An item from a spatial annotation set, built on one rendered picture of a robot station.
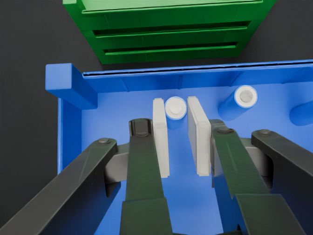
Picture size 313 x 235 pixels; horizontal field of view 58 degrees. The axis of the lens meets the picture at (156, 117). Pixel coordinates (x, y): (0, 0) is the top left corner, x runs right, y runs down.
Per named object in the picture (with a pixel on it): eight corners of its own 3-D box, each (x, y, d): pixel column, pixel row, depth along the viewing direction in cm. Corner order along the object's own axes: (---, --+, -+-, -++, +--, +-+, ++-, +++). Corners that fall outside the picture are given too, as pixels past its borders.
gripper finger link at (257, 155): (215, 149, 13) (282, 147, 13) (202, 118, 18) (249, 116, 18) (215, 178, 13) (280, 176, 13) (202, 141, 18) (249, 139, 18)
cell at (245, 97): (218, 121, 27) (235, 108, 20) (217, 102, 27) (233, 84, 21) (238, 120, 27) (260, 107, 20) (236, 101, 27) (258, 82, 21)
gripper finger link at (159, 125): (169, 178, 15) (155, 179, 15) (165, 134, 22) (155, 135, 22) (166, 125, 14) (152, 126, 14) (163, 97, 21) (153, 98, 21)
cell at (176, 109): (164, 130, 27) (163, 120, 20) (163, 111, 27) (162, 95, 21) (183, 129, 27) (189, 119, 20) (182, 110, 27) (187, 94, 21)
